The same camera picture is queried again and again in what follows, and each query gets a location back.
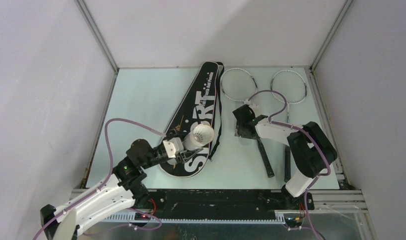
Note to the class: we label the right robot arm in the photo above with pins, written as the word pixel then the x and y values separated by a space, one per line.
pixel 309 146

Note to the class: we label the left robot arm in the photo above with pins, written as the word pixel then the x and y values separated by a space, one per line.
pixel 123 187

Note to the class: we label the black racket bag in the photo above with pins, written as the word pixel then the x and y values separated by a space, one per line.
pixel 197 106

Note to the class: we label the white racket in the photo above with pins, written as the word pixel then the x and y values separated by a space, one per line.
pixel 294 88
pixel 239 85

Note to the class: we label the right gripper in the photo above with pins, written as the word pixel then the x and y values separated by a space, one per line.
pixel 238 131

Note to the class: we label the white shuttlecock tube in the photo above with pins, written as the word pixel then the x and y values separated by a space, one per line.
pixel 190 143

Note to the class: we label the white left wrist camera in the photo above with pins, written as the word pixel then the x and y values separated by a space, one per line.
pixel 173 147

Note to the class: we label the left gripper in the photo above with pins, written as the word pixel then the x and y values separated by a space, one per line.
pixel 186 155

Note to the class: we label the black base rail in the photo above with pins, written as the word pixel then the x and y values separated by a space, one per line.
pixel 222 204

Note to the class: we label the white shuttlecock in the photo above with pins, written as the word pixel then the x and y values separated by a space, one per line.
pixel 203 134

